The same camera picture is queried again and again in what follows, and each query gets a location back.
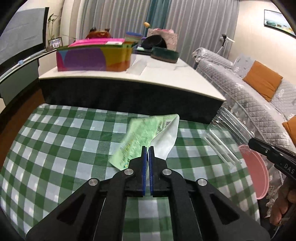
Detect clear plastic packaging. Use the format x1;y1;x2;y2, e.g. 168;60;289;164
202;107;254;169

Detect green snack wrapper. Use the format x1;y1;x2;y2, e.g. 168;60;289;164
109;114;180;170

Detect pink trash bin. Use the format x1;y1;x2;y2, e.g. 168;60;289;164
239;145;269;200

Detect person's right hand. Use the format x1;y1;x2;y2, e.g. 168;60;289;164
269;177;295;225

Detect orange cushion near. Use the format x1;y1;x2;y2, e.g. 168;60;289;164
282;116;296;144

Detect orange cushion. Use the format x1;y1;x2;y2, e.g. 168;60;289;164
282;116;296;144
243;61;283;102

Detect grey covered sofa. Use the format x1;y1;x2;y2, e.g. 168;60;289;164
192;47;295;152

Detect orange cushion far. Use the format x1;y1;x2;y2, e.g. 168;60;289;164
243;61;283;102

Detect white top coffee table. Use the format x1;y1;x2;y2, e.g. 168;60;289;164
39;55;225;124

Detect tv cabinet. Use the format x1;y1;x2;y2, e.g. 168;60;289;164
1;50;57;106

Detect dark green round tin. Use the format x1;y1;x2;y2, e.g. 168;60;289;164
151;47;179;63

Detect grey curtains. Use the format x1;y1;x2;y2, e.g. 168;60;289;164
78;0;239;65

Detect colourful gift box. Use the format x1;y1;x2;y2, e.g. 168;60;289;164
56;38;136;72

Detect pink lace basket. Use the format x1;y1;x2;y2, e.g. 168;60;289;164
147;28;178;51

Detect black hat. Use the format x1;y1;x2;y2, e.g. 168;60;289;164
141;35;167;50

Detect red teapot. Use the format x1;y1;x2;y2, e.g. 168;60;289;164
86;27;112;39

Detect stack of coloured bowls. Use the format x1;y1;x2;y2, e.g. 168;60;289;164
125;32;142;44

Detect television with grey cover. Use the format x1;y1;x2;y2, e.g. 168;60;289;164
1;7;49;72

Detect teal curtain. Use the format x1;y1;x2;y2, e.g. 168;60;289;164
146;0;171;29

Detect white air conditioner tower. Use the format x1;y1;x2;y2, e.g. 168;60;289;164
60;0;81;46

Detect potted plant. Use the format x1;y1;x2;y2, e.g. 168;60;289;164
48;14;58;40

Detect wall painting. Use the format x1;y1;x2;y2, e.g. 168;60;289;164
264;9;295;37

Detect photo frame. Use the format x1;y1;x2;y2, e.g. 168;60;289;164
48;37;63;49

